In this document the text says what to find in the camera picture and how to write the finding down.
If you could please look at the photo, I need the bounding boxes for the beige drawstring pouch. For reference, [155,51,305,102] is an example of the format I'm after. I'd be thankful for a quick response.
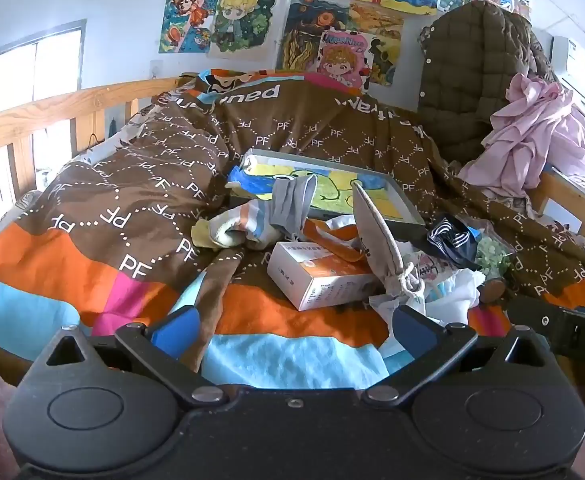
[350,180,426,318]

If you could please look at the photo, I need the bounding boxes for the dark blue swirl painting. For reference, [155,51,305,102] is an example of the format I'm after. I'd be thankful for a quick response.
[275,0,404,88]

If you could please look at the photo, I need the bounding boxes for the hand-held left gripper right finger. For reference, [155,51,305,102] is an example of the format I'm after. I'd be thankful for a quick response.
[363,305,556,406]

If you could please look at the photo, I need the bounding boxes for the slatted wooden bed rail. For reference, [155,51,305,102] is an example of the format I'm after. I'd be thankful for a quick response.
[0,76,183,201]

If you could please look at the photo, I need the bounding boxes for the girl in orange dress poster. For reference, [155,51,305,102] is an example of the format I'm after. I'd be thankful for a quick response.
[159,0,220,55]

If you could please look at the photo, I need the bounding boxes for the olive quilted jacket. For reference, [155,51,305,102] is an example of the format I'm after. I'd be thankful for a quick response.
[417,0,558,161]

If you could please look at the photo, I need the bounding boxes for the window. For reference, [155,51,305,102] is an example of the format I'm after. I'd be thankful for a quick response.
[0,20,87,211]

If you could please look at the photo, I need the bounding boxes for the white air conditioner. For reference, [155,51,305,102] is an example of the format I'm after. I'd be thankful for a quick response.
[550,35,585,136]

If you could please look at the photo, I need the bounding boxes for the white orange blue striped sock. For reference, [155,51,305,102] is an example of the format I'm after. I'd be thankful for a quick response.
[207,200,278,251]

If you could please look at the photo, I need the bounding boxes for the brown printed blanket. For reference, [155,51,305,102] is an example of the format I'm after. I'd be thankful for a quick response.
[0,67,585,396]

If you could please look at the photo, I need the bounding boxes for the grey sock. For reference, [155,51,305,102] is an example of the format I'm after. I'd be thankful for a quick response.
[271,176,318,238]

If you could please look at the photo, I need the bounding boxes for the white cloth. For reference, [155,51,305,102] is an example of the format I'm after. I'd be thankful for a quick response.
[323,215,358,233]

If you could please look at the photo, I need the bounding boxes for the wooden bed side board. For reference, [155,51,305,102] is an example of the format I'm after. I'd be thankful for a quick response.
[537,167,585,243]

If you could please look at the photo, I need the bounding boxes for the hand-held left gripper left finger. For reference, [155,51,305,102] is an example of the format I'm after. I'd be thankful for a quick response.
[32,305,228,407]

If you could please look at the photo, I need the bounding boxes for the white waffle towel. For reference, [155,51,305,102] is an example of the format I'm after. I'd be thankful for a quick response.
[373,267,486,333]

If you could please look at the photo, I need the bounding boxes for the orange and white carton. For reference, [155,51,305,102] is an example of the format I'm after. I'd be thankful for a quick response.
[266,241,388,312]

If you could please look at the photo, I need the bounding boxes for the clear jar of green paper stars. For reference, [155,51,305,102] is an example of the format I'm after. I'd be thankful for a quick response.
[473,232,521,306]

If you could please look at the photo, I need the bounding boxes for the yellow cloth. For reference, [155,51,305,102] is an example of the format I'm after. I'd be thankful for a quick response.
[191,219,218,248]

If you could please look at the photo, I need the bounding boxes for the pink bordered blond child poster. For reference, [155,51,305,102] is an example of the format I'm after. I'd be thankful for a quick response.
[315,30,381,93]

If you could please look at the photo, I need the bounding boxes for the orange cloth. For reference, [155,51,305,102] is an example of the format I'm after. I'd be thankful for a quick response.
[300,220,371,263]

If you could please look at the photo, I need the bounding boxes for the blond boy with cap poster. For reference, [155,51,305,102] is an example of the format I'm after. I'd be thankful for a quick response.
[208,0,290,61]

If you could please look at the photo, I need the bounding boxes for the pink cloth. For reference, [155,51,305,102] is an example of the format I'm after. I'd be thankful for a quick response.
[457,74,585,206]

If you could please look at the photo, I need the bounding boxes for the cartoon printed packet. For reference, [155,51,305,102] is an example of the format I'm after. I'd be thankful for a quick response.
[413,255,453,286]

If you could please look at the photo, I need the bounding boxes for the navy striped sock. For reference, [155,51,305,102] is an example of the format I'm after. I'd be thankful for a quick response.
[427,216,481,270]

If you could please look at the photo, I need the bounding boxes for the grey box with cartoon drawing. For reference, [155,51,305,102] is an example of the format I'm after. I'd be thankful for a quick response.
[227,149,426,243]

